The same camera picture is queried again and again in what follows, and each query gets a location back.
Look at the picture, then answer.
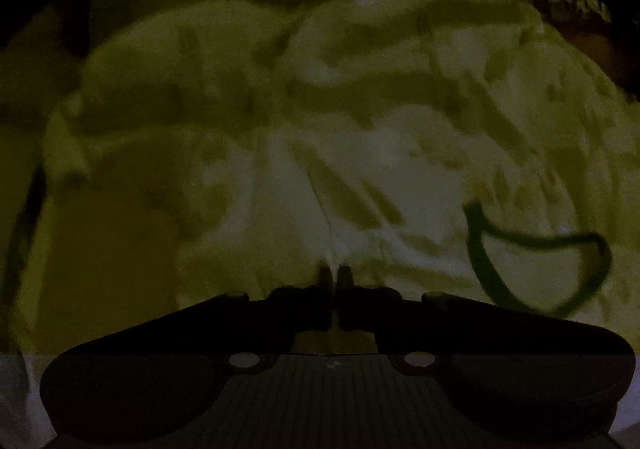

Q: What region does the dark loop strap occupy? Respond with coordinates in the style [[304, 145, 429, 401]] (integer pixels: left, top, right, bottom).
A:
[[464, 200, 614, 319]]

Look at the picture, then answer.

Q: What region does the leaf print quilt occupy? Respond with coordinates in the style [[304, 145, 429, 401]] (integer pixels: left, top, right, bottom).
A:
[[0, 0, 640, 360]]

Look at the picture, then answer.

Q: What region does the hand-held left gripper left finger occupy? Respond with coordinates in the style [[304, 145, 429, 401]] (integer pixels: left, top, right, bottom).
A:
[[60, 265, 335, 376]]

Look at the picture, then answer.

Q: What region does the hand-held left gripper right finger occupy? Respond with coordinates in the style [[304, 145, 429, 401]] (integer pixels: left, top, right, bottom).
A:
[[336, 265, 633, 376]]

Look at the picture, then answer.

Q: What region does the small white garment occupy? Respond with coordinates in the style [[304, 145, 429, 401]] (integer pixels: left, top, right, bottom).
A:
[[240, 114, 506, 295]]

